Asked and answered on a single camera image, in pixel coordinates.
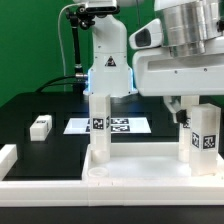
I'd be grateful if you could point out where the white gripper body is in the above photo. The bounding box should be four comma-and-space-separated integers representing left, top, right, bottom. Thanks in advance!
133, 44, 224, 96

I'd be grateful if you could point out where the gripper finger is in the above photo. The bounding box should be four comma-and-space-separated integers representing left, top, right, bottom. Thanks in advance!
163, 96, 187, 124

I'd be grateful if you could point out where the white desk tabletop tray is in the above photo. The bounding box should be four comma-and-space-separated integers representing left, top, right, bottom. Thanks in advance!
82, 142, 224, 185

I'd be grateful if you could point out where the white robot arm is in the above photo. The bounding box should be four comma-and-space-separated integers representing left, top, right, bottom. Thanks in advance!
74, 0, 224, 123

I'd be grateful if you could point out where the fiducial marker sheet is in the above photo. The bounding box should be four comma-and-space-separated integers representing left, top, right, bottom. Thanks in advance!
64, 117, 151, 135

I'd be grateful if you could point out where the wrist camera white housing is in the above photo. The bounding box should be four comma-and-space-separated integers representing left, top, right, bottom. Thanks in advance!
129, 19, 163, 50

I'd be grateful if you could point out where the black cable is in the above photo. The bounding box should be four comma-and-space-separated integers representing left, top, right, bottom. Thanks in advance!
35, 75, 88, 93

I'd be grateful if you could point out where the white U-shaped fence frame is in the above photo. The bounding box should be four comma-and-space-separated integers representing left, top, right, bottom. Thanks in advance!
0, 146, 224, 207

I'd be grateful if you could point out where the overhead camera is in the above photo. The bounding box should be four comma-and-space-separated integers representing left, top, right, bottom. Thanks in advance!
78, 0, 119, 15

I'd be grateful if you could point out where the white cable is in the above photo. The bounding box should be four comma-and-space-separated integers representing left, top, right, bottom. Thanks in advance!
57, 3, 84, 92

